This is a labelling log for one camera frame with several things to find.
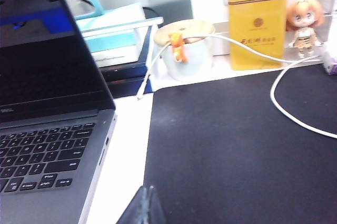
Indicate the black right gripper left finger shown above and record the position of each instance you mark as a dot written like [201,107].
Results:
[133,211]

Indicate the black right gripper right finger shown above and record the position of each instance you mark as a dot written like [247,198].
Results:
[155,211]

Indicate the gray Dell laptop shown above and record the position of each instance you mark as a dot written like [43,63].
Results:
[52,82]

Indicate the wooden mug lid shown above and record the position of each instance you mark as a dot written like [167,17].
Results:
[192,28]

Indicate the black desk mat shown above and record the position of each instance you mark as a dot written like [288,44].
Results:
[231,142]

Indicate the black book stack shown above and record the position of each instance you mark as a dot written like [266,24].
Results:
[126,76]

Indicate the white ceramic mug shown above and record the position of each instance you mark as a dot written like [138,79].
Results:
[194,61]

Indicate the thin silver tablet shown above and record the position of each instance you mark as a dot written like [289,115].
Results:
[123,25]

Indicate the yellow tea tin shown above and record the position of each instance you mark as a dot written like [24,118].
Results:
[256,11]

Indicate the small purple box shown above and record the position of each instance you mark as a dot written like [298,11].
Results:
[332,66]

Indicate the orange-haired anime figurine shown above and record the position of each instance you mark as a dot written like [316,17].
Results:
[305,19]

